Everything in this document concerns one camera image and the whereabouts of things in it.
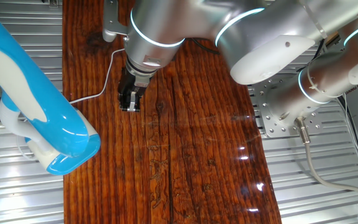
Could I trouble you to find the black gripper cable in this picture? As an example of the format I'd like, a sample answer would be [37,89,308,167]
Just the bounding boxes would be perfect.
[191,37,221,56]

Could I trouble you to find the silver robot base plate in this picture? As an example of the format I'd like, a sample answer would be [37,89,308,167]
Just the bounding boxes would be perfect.
[249,76,343,138]

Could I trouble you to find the white lamp power cable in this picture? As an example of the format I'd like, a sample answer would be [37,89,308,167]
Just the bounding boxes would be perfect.
[69,48,126,105]

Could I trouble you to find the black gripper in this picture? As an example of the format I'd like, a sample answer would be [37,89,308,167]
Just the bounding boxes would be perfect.
[117,66,155,113]

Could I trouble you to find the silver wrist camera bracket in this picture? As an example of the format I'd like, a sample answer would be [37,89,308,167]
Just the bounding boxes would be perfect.
[103,0,129,35]

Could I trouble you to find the grey robot cable with connector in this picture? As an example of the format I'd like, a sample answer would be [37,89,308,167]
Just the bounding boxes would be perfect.
[293,116,358,203]

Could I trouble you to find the wood grain table mat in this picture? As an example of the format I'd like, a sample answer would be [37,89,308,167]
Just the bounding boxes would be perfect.
[62,0,282,224]

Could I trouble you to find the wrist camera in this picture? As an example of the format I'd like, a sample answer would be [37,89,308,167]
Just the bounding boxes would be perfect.
[102,27,117,43]

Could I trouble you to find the white cable tie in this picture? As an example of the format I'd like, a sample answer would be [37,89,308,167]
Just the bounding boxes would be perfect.
[305,63,343,99]

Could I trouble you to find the blue and white desk lamp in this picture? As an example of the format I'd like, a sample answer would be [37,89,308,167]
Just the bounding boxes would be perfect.
[0,2,101,176]

